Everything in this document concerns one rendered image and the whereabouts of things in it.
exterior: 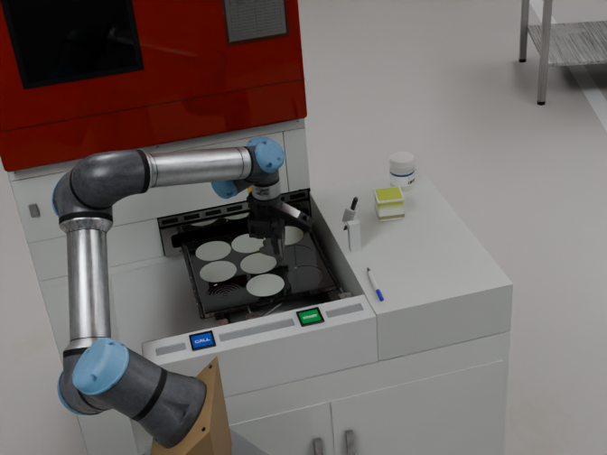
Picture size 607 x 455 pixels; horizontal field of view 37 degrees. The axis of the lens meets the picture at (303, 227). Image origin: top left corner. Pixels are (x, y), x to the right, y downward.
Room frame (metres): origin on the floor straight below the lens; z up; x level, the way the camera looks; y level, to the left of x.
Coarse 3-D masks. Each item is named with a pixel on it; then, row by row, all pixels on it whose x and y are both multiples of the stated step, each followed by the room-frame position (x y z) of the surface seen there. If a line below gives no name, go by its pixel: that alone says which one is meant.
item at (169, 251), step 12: (288, 204) 2.29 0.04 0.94; (300, 204) 2.29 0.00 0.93; (216, 216) 2.26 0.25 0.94; (228, 216) 2.25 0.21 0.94; (240, 216) 2.26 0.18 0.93; (168, 228) 2.21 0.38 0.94; (180, 228) 2.22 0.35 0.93; (192, 228) 2.23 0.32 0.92; (168, 240) 2.21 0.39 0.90; (168, 252) 2.21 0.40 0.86; (180, 252) 2.22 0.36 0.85
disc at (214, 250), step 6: (204, 246) 2.16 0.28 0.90; (210, 246) 2.16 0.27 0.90; (216, 246) 2.16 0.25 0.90; (222, 246) 2.15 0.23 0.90; (228, 246) 2.15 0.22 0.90; (198, 252) 2.14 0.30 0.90; (204, 252) 2.14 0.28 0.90; (210, 252) 2.13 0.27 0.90; (216, 252) 2.13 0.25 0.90; (222, 252) 2.13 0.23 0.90; (228, 252) 2.12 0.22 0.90; (204, 258) 2.10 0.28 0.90; (210, 258) 2.10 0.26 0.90; (216, 258) 2.10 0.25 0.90
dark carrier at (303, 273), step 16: (288, 224) 2.24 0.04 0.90; (208, 240) 2.19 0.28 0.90; (224, 240) 2.19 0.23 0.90; (304, 240) 2.15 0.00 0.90; (192, 256) 2.12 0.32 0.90; (240, 256) 2.10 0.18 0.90; (288, 256) 2.07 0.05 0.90; (304, 256) 2.07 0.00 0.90; (320, 256) 2.06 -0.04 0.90; (240, 272) 2.02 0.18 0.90; (272, 272) 2.01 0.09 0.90; (288, 272) 2.00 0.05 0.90; (304, 272) 1.99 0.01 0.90; (320, 272) 1.99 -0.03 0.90; (208, 288) 1.96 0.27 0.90; (224, 288) 1.95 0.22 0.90; (240, 288) 1.95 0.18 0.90; (288, 288) 1.93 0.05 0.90; (304, 288) 1.92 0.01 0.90; (208, 304) 1.89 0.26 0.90; (224, 304) 1.88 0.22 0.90; (240, 304) 1.87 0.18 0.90
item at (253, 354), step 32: (256, 320) 1.72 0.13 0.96; (288, 320) 1.72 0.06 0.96; (352, 320) 1.69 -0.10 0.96; (160, 352) 1.64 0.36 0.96; (192, 352) 1.63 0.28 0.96; (224, 352) 1.62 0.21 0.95; (256, 352) 1.64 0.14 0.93; (288, 352) 1.65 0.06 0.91; (320, 352) 1.67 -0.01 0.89; (352, 352) 1.69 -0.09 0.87; (224, 384) 1.62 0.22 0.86; (256, 384) 1.64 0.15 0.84
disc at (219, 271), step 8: (208, 264) 2.08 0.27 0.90; (216, 264) 2.07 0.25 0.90; (224, 264) 2.07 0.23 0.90; (232, 264) 2.06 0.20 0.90; (200, 272) 2.04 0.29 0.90; (208, 272) 2.04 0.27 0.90; (216, 272) 2.03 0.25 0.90; (224, 272) 2.03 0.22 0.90; (232, 272) 2.02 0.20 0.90; (208, 280) 2.00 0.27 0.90; (216, 280) 1.99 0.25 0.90; (224, 280) 1.99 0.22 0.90
